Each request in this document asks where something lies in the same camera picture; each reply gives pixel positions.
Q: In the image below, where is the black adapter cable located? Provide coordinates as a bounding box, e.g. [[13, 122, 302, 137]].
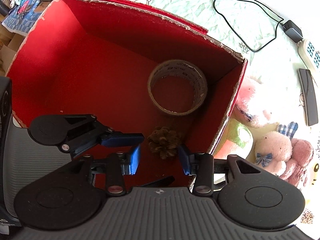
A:
[[213, 0, 285, 53]]

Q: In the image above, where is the clear printed tape roll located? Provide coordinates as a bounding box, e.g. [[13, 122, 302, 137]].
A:
[[147, 60, 208, 116]]

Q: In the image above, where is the green plush doll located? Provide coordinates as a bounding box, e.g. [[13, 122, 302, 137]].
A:
[[213, 118, 253, 159]]

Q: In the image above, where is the black power adapter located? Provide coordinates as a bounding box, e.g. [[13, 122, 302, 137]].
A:
[[282, 20, 303, 43]]

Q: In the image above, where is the white power strip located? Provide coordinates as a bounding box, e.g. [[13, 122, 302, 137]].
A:
[[298, 39, 319, 70]]

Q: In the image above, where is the black flat remote case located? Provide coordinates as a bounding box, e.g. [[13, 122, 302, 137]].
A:
[[298, 68, 318, 126]]

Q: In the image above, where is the brown pine cone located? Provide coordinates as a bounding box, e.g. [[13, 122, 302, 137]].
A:
[[147, 126, 181, 160]]

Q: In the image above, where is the pink plush bunny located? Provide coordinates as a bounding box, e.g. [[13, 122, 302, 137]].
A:
[[254, 122, 298, 177]]

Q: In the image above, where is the green cartoon bed sheet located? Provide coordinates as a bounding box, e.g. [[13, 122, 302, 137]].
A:
[[128, 0, 319, 211]]

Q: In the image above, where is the dark pink plush bear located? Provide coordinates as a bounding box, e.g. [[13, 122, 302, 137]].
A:
[[280, 138, 314, 190]]

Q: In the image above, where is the pink white plush toy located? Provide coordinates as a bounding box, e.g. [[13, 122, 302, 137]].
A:
[[234, 78, 272, 128]]

